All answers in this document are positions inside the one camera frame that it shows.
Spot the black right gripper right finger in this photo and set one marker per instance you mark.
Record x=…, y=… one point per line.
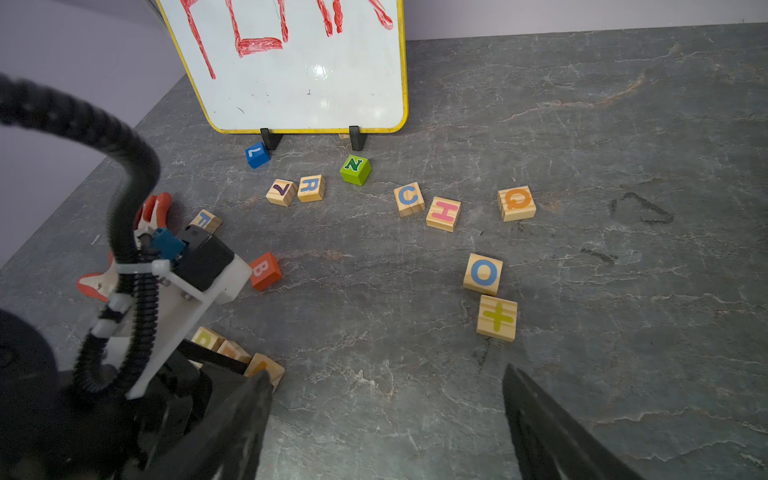
x=548, y=442

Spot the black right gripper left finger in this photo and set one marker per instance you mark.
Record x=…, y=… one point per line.
x=202, y=424

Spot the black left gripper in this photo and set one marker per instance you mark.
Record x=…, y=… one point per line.
x=82, y=424

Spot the wooden block letter P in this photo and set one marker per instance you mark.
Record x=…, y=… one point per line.
x=208, y=339

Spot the wooden block letter E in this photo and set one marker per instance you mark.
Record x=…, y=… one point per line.
x=234, y=351

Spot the wooden block letter A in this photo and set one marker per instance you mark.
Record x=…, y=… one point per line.
x=260, y=362

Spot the wooden block blue R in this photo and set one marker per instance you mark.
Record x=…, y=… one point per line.
x=311, y=188

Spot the red block letter B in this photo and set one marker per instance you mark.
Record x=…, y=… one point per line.
x=265, y=272

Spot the wooden block letter F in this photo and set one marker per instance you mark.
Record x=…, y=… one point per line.
x=207, y=221

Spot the blue block letter L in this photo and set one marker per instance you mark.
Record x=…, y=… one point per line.
x=257, y=155

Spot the green block letter N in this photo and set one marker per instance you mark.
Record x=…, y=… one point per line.
x=356, y=170

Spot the whiteboard with PEAR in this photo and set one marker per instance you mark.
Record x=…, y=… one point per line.
x=294, y=67

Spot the wooden block green plus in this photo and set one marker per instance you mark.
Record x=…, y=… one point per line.
x=497, y=318

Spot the wooden block blue O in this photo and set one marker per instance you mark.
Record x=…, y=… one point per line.
x=483, y=274

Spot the wooden block purple seven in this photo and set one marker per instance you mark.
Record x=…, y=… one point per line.
x=282, y=192

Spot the wooden block orange Q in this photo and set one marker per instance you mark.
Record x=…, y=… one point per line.
x=516, y=204

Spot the wooden block pink H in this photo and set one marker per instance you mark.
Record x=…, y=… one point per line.
x=443, y=214

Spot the wooden block blue C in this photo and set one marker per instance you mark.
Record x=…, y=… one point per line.
x=409, y=199

